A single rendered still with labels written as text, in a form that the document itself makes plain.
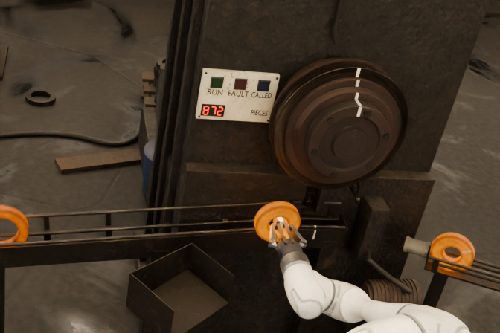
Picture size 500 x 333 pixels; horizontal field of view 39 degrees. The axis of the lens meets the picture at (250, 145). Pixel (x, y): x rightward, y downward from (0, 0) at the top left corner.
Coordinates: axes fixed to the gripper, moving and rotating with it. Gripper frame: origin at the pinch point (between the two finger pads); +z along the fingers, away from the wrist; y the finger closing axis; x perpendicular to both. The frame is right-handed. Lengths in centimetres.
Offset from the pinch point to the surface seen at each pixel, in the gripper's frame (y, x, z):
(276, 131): -2.7, 25.0, 13.9
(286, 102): -1.4, 36.1, 14.5
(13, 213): -85, -12, 14
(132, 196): -32, -91, 126
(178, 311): -32.6, -23.7, -18.4
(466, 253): 73, -11, -5
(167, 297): -35.4, -23.9, -12.0
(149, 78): -14, -82, 243
